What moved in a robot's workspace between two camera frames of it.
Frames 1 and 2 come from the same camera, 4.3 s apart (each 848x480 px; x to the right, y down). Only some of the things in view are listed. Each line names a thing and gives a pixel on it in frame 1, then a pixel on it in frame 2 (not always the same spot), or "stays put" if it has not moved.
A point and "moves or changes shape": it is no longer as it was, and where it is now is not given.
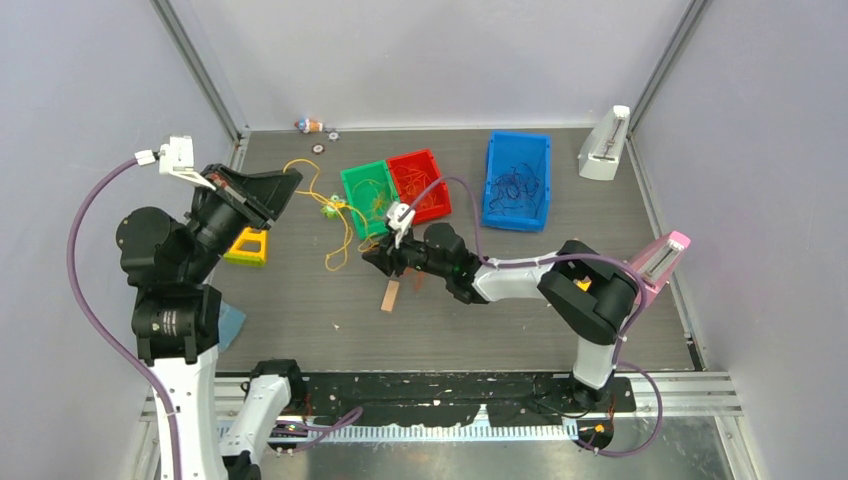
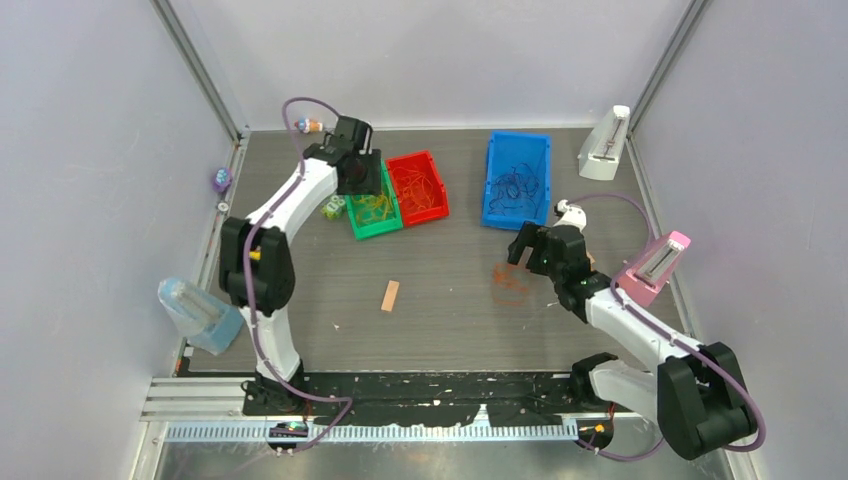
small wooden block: (390, 296) stays put
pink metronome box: (658, 263) stays put
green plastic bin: (372, 191) stays put
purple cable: (515, 189) stays put
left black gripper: (260, 196) → (372, 183)
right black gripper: (384, 260) → (534, 236)
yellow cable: (365, 180) moves or changes shape
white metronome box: (600, 151) stays put
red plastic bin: (418, 184) stays put
